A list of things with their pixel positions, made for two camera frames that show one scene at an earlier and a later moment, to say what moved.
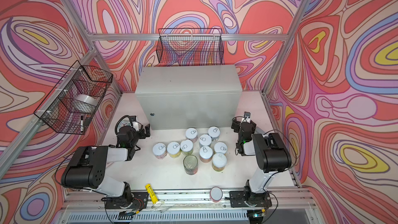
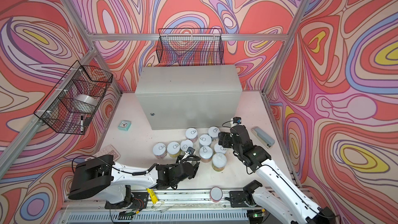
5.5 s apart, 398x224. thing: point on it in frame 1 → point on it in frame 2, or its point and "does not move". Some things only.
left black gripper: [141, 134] → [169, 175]
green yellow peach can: [219, 162] does not move
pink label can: [159, 150] does not move
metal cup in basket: [85, 102] does not move
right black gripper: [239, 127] → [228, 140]
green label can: [186, 147] does not move
